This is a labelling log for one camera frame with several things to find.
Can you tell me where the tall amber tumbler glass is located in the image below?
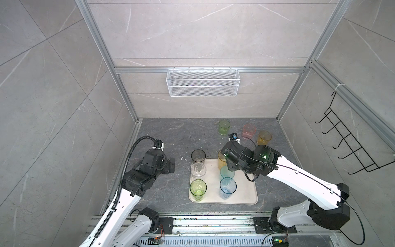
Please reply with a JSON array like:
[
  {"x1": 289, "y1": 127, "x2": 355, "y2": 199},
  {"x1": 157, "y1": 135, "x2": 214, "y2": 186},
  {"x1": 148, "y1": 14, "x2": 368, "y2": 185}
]
[{"x1": 218, "y1": 151, "x2": 227, "y2": 170}]

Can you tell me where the teal textured cup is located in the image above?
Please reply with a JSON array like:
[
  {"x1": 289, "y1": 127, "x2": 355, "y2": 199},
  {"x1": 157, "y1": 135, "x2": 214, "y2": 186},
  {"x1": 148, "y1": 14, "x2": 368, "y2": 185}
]
[{"x1": 220, "y1": 166, "x2": 235, "y2": 180}]

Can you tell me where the blue tumbler glass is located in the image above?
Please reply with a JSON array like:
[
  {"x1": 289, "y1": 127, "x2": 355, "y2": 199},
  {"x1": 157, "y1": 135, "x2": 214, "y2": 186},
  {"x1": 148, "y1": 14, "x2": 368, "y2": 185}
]
[{"x1": 220, "y1": 177, "x2": 237, "y2": 200}]

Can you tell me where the pink glass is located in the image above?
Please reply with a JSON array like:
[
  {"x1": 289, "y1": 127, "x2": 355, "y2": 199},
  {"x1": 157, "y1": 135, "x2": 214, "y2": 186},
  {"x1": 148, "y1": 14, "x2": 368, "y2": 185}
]
[{"x1": 242, "y1": 123, "x2": 257, "y2": 139}]

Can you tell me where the short yellow glass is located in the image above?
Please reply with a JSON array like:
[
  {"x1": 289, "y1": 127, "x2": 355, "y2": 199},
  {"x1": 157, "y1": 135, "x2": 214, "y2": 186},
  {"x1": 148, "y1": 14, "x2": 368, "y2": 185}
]
[{"x1": 257, "y1": 130, "x2": 272, "y2": 145}]

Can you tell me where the small green glass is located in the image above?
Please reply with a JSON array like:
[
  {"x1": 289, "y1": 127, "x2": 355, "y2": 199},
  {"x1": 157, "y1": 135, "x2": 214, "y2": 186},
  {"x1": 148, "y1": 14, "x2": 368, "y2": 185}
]
[{"x1": 219, "y1": 119, "x2": 230, "y2": 135}]

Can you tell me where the dark grey tumbler glass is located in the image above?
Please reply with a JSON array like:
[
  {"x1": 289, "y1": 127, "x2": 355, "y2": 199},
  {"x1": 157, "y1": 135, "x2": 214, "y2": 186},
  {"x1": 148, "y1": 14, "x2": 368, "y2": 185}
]
[{"x1": 191, "y1": 149, "x2": 206, "y2": 164}]

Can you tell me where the clear tumbler glass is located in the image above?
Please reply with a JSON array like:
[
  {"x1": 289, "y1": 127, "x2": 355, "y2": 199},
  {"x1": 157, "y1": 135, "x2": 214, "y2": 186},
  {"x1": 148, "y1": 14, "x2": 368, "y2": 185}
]
[{"x1": 191, "y1": 162, "x2": 207, "y2": 178}]

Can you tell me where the beige plastic tray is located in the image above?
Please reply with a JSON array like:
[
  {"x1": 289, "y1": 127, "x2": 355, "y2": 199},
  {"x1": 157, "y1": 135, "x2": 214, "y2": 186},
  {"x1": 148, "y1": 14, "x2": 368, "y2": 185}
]
[{"x1": 189, "y1": 159, "x2": 258, "y2": 205}]

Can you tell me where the tall green tumbler glass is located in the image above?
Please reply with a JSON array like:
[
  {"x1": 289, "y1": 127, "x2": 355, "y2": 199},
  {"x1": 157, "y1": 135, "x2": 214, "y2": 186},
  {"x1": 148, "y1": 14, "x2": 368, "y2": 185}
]
[{"x1": 189, "y1": 179, "x2": 207, "y2": 201}]

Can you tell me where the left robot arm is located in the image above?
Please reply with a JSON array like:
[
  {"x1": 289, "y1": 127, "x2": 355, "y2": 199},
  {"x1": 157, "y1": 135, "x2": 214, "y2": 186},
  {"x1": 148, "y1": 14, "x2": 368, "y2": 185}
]
[{"x1": 81, "y1": 149, "x2": 175, "y2": 247}]

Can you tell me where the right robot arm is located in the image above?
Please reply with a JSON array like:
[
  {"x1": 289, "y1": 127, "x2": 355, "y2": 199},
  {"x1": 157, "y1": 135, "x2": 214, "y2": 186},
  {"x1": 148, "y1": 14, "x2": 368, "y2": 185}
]
[{"x1": 221, "y1": 140, "x2": 350, "y2": 231}]

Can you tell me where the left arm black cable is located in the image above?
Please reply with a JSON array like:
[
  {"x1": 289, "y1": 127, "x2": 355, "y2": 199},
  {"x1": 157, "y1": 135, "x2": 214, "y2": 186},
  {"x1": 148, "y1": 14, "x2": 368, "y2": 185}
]
[{"x1": 110, "y1": 135, "x2": 158, "y2": 211}]

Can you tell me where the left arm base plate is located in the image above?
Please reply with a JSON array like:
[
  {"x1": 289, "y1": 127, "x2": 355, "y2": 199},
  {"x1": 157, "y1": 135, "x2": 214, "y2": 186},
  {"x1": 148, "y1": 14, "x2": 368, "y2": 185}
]
[{"x1": 148, "y1": 217, "x2": 174, "y2": 234}]

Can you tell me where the aluminium mounting rail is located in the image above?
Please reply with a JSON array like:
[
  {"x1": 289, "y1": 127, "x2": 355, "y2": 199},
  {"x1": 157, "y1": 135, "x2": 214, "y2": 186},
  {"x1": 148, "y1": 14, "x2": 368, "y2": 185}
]
[{"x1": 84, "y1": 214, "x2": 343, "y2": 237}]

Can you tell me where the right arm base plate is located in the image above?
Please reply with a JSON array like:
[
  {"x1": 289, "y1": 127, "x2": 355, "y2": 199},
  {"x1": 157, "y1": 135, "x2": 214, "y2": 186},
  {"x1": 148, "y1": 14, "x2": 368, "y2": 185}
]
[{"x1": 252, "y1": 217, "x2": 297, "y2": 234}]

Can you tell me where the white wire mesh basket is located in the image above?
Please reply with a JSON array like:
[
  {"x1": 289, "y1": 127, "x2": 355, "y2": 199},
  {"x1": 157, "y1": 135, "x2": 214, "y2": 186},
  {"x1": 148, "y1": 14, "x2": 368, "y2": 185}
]
[{"x1": 166, "y1": 69, "x2": 241, "y2": 97}]

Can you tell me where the black wire hook rack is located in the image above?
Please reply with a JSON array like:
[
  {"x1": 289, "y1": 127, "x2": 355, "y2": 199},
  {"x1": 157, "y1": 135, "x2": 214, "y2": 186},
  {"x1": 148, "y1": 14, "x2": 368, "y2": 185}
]
[{"x1": 314, "y1": 92, "x2": 395, "y2": 175}]

